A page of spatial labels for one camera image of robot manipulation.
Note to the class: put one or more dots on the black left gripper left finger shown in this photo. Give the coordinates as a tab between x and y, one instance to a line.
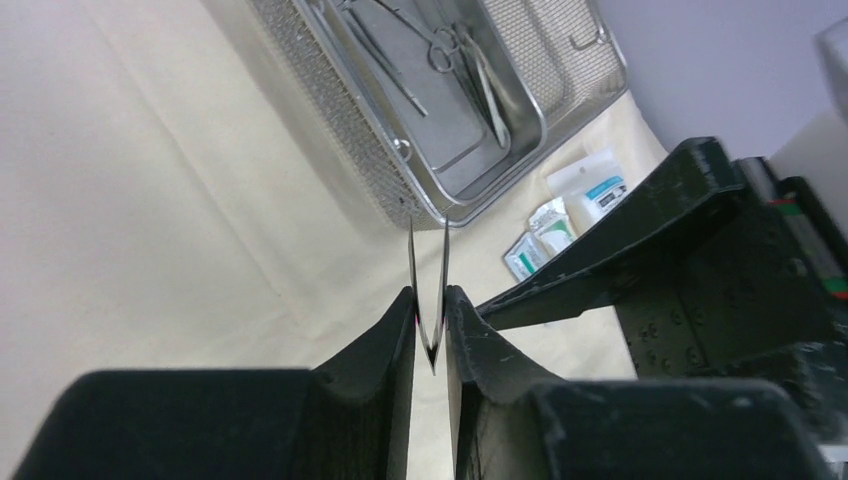
348	418

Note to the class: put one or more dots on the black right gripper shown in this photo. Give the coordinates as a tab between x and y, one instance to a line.
758	288

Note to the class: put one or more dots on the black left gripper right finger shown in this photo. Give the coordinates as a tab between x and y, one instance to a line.
513	419

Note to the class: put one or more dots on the teal white sterile packet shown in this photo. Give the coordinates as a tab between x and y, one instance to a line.
525	257

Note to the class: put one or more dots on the blue white sterile pouch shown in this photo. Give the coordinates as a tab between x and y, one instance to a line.
590	188

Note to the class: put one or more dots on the large steel tray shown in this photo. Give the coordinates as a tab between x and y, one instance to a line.
563	50

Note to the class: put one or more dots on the small steel instrument tray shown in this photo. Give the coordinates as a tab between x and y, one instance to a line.
449	164

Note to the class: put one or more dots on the beige wrapping cloth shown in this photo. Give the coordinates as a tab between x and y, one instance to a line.
183	185

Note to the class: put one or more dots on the steel forceps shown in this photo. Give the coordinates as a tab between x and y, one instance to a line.
481	81

